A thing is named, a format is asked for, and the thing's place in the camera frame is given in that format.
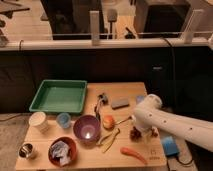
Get dark red grape bunch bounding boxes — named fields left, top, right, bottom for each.
left=129, top=128, right=158, bottom=142

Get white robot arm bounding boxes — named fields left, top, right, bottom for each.
left=132, top=94, right=213, bottom=152

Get metal spoon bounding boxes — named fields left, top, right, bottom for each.
left=115, top=116, right=132, bottom=126

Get orange carrot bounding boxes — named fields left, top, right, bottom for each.
left=120, top=147, right=148, bottom=165

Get yellow tongs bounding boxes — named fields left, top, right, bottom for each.
left=96, top=128, right=120, bottom=153

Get red yellow apple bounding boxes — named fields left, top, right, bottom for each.
left=102, top=115, right=115, bottom=130

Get grey rectangular block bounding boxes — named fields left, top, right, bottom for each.
left=111, top=99, right=129, bottom=110

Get purple bowl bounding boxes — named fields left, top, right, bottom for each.
left=73, top=115, right=101, bottom=143

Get red bowl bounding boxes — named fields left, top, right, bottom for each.
left=48, top=137, right=77, bottom=167

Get light blue small cup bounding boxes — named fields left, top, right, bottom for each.
left=56, top=113, right=71, bottom=129

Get crumpled white paper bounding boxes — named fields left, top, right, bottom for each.
left=50, top=141, right=71, bottom=166

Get green plastic tray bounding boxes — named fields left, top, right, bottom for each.
left=29, top=80, right=87, bottom=115

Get white paper cup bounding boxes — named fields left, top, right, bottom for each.
left=28, top=112, right=49, bottom=133

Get small metal cup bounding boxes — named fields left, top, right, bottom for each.
left=18, top=143, right=37, bottom=159

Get black handled tool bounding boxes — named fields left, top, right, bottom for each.
left=94, top=93, right=108, bottom=120

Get black cable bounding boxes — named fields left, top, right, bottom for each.
left=160, top=36, right=178, bottom=111

